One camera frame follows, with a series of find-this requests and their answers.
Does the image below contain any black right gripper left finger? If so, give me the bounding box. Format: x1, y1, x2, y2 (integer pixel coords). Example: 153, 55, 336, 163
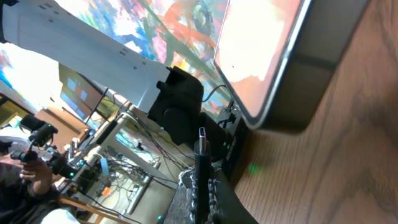
163, 169, 197, 224

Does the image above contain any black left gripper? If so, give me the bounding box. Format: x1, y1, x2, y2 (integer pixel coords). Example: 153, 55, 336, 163
200, 101, 248, 185

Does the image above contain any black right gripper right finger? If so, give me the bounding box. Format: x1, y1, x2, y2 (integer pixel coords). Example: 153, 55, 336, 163
208, 169, 258, 224

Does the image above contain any black USB charging cable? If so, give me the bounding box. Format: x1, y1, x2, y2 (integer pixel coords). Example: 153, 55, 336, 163
193, 126, 213, 224

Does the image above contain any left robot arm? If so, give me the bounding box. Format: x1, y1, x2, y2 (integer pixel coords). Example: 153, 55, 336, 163
1, 0, 246, 178

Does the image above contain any operator hand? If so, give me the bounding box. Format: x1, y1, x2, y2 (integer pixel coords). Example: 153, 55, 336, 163
20, 159, 53, 195

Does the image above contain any colourful abstract painting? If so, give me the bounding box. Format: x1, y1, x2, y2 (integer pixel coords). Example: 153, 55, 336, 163
1, 0, 226, 112

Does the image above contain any black left camera cable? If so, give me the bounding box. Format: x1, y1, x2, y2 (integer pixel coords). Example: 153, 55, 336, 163
201, 84, 228, 103

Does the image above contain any white desk with cables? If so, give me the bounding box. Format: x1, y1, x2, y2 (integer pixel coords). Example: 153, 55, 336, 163
58, 106, 193, 223

